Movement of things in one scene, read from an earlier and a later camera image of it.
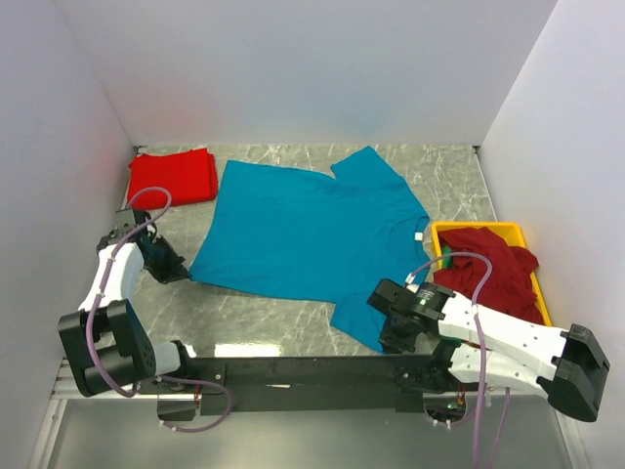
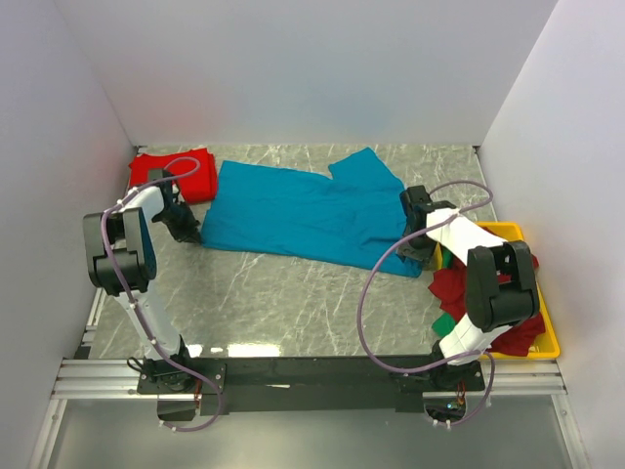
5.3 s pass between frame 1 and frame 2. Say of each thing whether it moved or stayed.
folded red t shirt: stayed
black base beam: stayed
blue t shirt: moved
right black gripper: moved
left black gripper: moved
